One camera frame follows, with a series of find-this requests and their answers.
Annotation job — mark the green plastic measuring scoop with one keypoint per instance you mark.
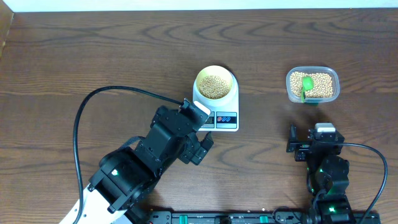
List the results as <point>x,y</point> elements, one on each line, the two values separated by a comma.
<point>307,84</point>

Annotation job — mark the white digital kitchen scale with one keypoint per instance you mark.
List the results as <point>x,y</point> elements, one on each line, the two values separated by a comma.
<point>224,114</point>

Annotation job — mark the clear container of soybeans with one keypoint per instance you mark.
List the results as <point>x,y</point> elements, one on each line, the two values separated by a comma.
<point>326,86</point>

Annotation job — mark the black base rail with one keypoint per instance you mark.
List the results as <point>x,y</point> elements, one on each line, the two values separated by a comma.
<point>283,215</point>

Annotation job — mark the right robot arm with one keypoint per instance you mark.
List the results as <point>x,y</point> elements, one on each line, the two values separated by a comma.
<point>327,174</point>

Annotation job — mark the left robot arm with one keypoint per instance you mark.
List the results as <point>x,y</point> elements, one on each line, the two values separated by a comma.
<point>127,175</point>

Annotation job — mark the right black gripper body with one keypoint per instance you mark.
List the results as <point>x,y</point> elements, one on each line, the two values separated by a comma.
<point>303,147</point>

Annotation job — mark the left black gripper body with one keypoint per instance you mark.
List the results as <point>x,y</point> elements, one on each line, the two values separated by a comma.
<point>189,150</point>

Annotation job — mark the yellow bowl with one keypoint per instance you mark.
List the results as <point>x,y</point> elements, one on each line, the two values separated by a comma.
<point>215,70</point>

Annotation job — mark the soybeans in yellow bowl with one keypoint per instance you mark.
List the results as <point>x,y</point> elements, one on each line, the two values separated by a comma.
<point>213,87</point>

